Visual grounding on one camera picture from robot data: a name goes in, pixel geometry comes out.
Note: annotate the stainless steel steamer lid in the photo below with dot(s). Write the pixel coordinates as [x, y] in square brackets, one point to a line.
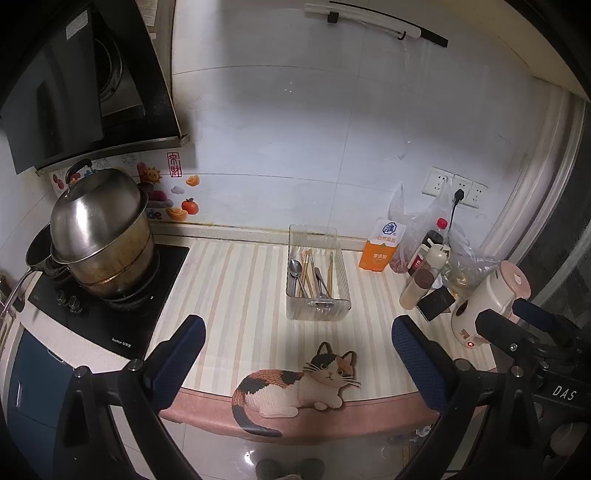
[97, 217]

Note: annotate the blue cabinet door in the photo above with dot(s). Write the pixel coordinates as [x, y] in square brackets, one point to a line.
[32, 392]

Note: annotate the black smartphone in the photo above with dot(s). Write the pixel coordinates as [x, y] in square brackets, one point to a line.
[436, 303]

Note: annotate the clear plastic utensil tray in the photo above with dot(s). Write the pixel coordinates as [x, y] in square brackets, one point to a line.
[339, 295]

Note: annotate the orange and white salt bag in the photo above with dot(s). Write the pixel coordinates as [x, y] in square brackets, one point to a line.
[378, 251]

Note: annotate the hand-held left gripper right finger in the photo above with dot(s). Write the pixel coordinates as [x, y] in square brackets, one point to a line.
[415, 364]

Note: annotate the stained steel pot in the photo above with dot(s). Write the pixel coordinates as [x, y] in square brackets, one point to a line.
[115, 263]

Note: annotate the dark sauce bottle red cap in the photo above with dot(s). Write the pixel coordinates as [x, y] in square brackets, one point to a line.
[431, 237]

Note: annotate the white pink electric kettle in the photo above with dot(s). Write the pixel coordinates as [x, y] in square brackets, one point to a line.
[489, 295]

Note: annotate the wooden chopstick with pale band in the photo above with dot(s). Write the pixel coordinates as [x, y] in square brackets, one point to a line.
[307, 272]

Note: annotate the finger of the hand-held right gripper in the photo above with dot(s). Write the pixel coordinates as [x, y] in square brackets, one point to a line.
[535, 316]
[508, 339]

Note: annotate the white wall socket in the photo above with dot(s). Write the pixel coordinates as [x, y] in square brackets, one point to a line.
[461, 183]
[479, 194]
[436, 181]

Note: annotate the grey slipper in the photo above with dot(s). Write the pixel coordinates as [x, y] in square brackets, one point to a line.
[272, 470]
[310, 470]

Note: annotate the colourful wall stickers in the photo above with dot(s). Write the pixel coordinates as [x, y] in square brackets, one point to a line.
[189, 205]

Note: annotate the small black saucepan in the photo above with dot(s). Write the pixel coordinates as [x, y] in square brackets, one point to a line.
[39, 249]

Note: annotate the pale door frame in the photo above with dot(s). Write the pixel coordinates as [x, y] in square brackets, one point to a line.
[549, 161]

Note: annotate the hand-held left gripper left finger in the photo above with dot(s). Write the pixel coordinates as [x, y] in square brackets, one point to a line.
[180, 355]

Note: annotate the wooden chopstick with green band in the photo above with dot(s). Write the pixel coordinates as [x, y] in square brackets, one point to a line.
[333, 272]
[329, 272]

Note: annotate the brown-capped seasoning bottle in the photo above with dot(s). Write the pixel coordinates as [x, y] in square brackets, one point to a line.
[418, 286]

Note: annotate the striped cat mat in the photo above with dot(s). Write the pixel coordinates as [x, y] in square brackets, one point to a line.
[240, 295]

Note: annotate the black range hood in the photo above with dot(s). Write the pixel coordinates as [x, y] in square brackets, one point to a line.
[69, 92]

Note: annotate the clear plastic bag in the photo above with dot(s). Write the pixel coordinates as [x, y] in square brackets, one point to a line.
[466, 263]

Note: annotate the black glass gas stove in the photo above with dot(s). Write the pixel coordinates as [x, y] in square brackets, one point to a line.
[138, 323]

